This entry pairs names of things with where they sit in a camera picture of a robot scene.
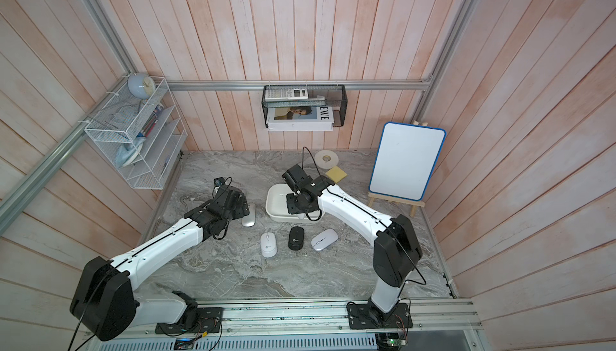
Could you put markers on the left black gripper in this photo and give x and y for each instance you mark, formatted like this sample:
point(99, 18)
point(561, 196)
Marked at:
point(241, 208)

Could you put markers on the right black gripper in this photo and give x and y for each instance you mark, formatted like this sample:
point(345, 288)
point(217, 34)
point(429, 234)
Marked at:
point(292, 208)

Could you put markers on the silver computer mouse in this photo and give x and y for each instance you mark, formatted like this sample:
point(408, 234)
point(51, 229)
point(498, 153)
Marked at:
point(250, 219)

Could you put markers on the white plastic storage box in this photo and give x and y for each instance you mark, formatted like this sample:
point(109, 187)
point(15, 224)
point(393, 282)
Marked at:
point(276, 206)

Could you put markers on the black computer mouse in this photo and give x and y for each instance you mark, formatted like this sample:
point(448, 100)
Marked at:
point(296, 238)

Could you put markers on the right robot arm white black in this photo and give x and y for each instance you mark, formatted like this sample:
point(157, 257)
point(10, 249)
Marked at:
point(396, 249)

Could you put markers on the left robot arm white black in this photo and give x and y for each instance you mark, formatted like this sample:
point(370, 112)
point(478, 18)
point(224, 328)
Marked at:
point(105, 301)

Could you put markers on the yellow sticky note pad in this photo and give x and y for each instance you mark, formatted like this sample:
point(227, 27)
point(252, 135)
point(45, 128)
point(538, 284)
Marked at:
point(336, 174)

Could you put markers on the white tape roll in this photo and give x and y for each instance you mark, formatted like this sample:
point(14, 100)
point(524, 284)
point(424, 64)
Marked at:
point(326, 159)

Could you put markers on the white magazine book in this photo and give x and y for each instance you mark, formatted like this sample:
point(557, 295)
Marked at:
point(287, 119)

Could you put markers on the green thin book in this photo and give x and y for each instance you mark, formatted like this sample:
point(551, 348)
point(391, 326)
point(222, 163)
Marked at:
point(302, 102)

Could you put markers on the white calculator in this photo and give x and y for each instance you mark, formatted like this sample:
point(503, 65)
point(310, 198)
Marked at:
point(279, 94)

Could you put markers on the blue framed whiteboard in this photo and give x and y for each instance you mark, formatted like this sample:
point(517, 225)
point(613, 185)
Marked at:
point(408, 161)

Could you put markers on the small wooden easel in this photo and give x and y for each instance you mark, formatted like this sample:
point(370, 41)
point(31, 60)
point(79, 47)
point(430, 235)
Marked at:
point(402, 202)

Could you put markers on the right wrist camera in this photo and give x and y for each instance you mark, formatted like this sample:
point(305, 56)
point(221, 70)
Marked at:
point(296, 178)

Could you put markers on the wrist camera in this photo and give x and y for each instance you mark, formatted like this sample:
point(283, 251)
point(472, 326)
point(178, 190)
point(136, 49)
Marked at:
point(219, 182)
point(296, 178)

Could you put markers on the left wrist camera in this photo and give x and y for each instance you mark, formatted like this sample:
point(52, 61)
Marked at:
point(219, 182)

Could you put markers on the black mesh wall basket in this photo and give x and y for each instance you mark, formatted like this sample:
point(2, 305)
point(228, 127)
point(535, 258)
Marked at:
point(336, 97)

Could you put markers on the white wire wall rack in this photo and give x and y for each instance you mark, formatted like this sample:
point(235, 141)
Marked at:
point(142, 139)

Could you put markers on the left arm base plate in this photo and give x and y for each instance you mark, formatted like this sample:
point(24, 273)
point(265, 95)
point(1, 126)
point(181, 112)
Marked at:
point(202, 319)

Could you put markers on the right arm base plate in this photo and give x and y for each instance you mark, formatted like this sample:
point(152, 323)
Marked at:
point(368, 317)

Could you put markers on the aluminium front rail frame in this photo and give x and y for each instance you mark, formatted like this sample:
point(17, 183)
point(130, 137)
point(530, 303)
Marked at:
point(312, 316)

